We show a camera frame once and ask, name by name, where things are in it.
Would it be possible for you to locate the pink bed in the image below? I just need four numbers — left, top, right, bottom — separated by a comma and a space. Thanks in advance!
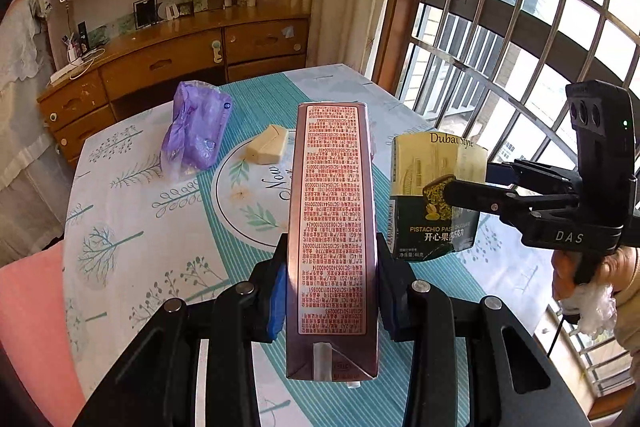
0, 239, 86, 427

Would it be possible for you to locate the blue striped leaf-print tablecloth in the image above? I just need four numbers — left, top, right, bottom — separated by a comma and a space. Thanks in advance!
62, 64, 556, 427

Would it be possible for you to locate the lace-covered piano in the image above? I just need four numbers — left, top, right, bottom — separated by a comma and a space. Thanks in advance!
0, 0, 76, 268

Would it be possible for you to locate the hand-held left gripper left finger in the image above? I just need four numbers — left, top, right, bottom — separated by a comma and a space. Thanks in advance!
72, 232, 291, 427

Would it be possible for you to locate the person's right hand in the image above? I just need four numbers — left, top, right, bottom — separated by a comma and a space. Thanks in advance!
550, 249, 639, 304

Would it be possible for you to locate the person's right forearm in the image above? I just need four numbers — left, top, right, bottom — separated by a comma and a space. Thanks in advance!
612, 252, 640, 348

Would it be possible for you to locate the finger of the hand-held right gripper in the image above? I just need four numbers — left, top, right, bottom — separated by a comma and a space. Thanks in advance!
487, 159, 584, 196
444, 178, 582, 229

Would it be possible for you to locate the red and white carton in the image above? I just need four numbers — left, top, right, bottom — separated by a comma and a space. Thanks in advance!
285, 102, 379, 383

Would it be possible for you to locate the clear plastic wrap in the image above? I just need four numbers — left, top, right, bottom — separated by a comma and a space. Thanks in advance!
562, 282, 616, 335

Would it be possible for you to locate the small yellow box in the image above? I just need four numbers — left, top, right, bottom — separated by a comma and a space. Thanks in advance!
245, 124, 290, 165

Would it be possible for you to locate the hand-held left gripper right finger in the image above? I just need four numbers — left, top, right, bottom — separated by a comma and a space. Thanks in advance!
375, 232, 591, 427

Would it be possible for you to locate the window with metal grille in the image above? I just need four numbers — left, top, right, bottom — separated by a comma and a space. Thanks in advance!
395, 0, 640, 408

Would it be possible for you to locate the white power strip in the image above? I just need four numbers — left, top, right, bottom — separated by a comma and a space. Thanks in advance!
49, 66, 83, 84

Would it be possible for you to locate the green chocolate box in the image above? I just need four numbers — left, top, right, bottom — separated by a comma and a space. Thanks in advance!
389, 132, 488, 263

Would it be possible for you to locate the black photo frame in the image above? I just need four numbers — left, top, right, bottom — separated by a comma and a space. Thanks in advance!
133, 0, 159, 28

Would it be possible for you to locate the purple plastic bag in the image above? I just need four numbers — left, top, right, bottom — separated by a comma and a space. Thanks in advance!
160, 81, 233, 180

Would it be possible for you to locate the wooden desk cabinet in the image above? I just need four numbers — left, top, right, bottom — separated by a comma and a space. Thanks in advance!
37, 14, 311, 168

